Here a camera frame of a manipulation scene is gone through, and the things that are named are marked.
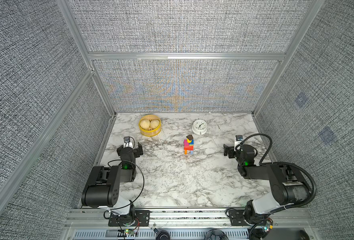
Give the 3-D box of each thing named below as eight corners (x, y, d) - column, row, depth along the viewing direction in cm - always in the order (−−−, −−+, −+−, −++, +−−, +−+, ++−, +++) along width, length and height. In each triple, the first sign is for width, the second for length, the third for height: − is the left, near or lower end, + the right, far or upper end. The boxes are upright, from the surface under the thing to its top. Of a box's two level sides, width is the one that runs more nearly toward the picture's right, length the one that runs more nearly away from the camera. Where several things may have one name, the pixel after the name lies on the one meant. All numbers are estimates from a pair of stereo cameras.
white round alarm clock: (192, 135, 108) (193, 132, 104) (191, 123, 115) (192, 119, 112) (207, 135, 108) (208, 132, 104) (205, 123, 115) (206, 119, 112)
